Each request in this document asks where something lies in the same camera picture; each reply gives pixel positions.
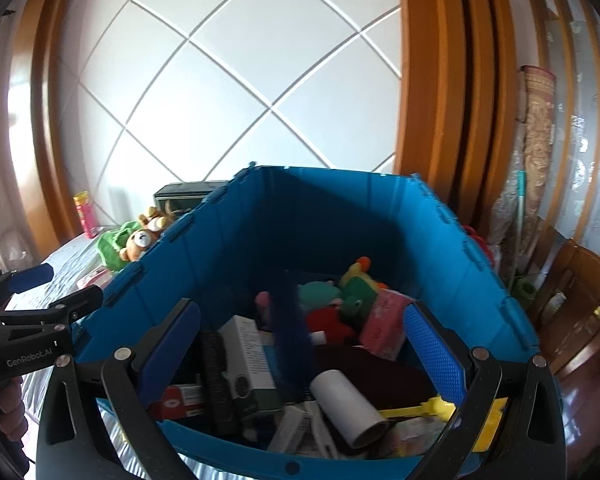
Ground black gift box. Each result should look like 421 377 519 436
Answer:
154 181 225 218

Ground pink tissue pack in crate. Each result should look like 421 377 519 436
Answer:
360 289 414 361

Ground wooden chair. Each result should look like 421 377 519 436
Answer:
527 240 600 379

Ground blue plastic storage crate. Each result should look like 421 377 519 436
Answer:
72 160 541 480

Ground yellow plastic toy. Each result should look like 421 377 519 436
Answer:
379 393 510 453

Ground blue feather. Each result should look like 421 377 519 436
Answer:
270 271 315 403

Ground brown bear plush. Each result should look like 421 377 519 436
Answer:
119 207 174 262

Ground red white tissue pack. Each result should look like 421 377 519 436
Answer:
76 266 114 289

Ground green parrot plush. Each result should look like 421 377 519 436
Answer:
338 257 387 318

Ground green plush toy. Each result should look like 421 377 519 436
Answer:
96 221 140 273

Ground red white small box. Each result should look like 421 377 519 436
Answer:
148 385 202 420

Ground white paper roll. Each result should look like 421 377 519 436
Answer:
310 370 389 450

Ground black comb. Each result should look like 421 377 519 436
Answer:
196 330 233 422

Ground rolled patterned mat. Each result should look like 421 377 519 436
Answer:
499 64 557 281

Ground light blue tablecloth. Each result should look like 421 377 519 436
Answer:
4 233 242 480

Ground operator hand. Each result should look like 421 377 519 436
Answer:
0 376 28 442

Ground green ibuprofen medicine box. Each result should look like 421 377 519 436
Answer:
219 315 282 418

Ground pink yellow tube can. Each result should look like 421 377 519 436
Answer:
73 191 98 240

